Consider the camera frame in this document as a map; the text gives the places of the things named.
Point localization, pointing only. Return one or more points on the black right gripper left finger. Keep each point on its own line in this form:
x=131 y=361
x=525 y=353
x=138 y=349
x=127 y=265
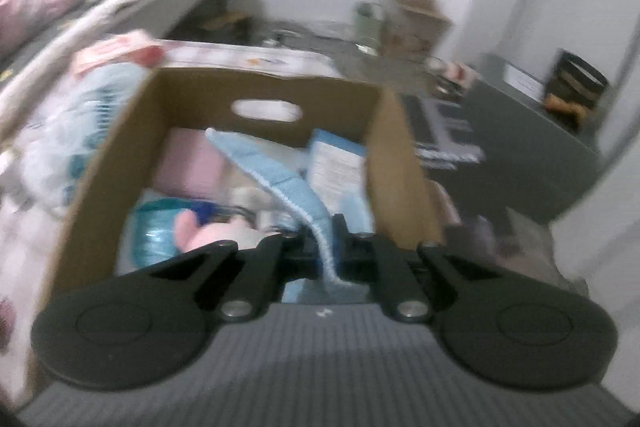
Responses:
x=129 y=331

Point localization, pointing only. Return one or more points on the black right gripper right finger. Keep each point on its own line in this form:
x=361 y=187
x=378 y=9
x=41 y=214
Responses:
x=512 y=330

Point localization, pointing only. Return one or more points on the blue wet wipes pack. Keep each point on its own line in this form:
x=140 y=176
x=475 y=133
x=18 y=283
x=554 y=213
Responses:
x=153 y=240

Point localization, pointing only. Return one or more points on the light blue towel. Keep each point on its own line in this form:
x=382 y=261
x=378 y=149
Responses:
x=296 y=196

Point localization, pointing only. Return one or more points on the pink white plush toy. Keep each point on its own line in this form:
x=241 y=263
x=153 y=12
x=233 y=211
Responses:
x=189 y=234

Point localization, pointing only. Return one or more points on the dark grey cabinet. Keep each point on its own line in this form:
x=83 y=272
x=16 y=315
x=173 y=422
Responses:
x=492 y=144

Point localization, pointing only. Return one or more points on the pink box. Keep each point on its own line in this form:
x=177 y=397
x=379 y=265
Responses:
x=189 y=166

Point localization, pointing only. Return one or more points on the white translucent plastic bag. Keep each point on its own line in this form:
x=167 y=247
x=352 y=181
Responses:
x=55 y=162

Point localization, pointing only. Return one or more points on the black waste basket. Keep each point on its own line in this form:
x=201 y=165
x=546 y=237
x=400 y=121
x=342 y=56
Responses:
x=573 y=91

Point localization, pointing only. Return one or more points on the blue white paper box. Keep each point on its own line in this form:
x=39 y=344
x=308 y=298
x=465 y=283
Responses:
x=336 y=171

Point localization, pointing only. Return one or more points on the pink red wipes pack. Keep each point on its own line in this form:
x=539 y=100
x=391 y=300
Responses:
x=135 y=46

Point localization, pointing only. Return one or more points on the small brown cardboard box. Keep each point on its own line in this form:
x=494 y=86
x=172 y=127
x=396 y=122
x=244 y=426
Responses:
x=413 y=28

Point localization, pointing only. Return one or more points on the green bottle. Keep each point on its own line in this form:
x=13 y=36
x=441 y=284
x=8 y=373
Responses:
x=368 y=27

